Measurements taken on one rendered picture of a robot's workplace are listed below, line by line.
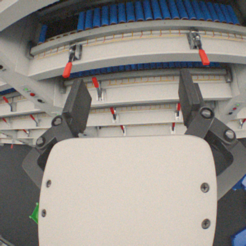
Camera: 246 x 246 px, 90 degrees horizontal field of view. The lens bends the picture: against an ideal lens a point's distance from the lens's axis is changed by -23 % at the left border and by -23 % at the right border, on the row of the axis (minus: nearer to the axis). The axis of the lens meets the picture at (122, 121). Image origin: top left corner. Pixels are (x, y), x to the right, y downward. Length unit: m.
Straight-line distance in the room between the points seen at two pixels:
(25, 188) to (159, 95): 1.54
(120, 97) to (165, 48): 0.24
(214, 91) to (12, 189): 1.89
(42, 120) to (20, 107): 0.20
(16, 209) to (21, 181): 0.34
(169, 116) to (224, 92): 0.27
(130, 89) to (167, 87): 0.12
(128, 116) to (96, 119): 0.14
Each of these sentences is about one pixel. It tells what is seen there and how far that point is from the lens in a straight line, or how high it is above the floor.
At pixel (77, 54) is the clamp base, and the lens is 0.37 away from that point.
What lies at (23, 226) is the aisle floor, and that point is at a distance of 1.85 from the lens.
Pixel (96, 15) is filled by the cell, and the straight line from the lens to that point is 0.41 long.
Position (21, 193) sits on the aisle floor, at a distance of 1.77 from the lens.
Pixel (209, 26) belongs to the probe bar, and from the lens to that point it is 0.38.
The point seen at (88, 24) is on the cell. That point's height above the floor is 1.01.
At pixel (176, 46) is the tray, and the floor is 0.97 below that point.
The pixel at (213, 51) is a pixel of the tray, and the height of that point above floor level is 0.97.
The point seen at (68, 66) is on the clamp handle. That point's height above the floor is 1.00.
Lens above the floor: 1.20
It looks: 66 degrees down
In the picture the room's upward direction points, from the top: 28 degrees counter-clockwise
